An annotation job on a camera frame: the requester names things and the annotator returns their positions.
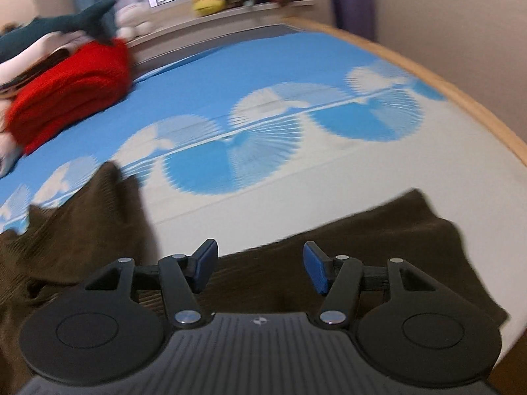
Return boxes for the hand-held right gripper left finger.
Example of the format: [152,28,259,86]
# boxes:
[84,239,219,330]

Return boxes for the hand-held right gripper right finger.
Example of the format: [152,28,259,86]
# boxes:
[302,241,444,330]

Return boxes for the brown corduroy pants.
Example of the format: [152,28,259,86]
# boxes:
[0,160,511,395]

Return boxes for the red folded knit sweater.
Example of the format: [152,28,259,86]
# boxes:
[6,37,135,157]

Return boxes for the white windowsill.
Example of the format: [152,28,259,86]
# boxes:
[124,0,318,48]

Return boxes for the white plush toy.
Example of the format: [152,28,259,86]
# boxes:
[113,2,155,40]

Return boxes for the purple cylindrical bin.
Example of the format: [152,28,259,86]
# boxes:
[329,0,378,42]

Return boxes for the white folded garment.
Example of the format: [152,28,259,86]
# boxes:
[0,33,95,91]

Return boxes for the dark teal shark plush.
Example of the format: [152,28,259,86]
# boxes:
[0,0,118,64]

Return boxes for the wooden bed frame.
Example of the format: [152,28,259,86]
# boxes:
[282,16,527,158]

